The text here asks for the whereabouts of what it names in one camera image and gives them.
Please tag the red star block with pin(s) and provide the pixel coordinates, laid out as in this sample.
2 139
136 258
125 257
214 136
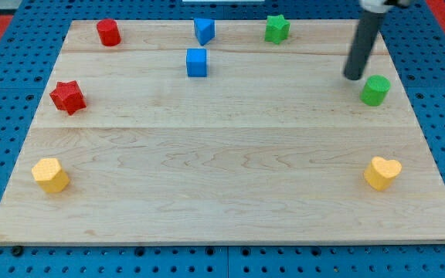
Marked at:
67 96

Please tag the blue cube block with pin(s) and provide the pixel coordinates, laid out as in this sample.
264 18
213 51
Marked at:
196 62

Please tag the blue triangle block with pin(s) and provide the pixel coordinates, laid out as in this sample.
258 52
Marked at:
205 30

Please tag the green cylinder block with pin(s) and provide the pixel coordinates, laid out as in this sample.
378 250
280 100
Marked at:
375 90

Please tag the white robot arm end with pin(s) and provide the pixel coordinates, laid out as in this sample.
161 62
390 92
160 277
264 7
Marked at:
383 6

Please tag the light wooden board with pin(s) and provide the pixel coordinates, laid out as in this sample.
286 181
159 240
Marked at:
268 150

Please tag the yellow hexagon block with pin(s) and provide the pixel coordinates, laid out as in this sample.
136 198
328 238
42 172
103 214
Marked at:
48 173

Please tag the green star block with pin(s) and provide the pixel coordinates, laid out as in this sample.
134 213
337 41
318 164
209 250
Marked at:
277 29

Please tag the yellow heart block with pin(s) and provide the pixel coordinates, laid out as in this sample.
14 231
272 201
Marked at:
380 173

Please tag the red cylinder block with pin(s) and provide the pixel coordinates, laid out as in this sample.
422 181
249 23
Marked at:
108 32

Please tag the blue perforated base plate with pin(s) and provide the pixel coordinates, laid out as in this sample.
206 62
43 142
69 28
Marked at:
28 51

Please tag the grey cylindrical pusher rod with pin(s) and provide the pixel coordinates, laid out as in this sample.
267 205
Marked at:
363 41

